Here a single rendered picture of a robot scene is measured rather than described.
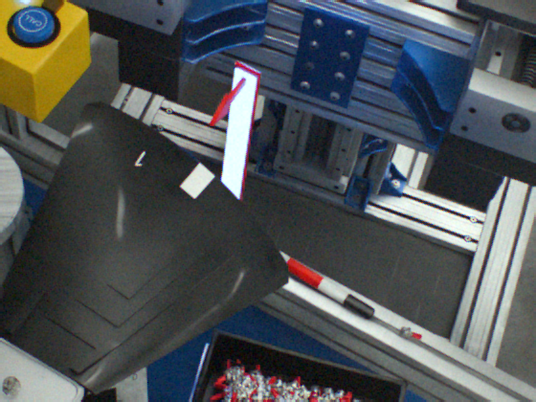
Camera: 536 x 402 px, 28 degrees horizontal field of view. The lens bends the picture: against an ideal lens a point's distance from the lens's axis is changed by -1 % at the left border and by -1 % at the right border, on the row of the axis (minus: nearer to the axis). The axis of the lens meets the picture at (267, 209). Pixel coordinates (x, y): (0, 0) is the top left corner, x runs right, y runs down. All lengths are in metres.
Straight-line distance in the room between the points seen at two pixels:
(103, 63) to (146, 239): 1.62
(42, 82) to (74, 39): 0.06
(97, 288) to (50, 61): 0.34
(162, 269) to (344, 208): 1.19
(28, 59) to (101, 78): 1.34
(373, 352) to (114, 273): 0.46
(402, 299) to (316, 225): 0.21
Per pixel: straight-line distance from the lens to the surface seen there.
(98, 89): 2.41
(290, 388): 1.16
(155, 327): 0.83
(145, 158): 0.90
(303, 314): 1.23
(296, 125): 1.79
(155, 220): 0.87
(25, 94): 1.13
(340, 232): 2.01
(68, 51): 1.14
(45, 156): 1.28
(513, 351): 2.22
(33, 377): 0.80
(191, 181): 0.90
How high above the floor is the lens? 1.93
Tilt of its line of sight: 59 degrees down
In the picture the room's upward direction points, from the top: 11 degrees clockwise
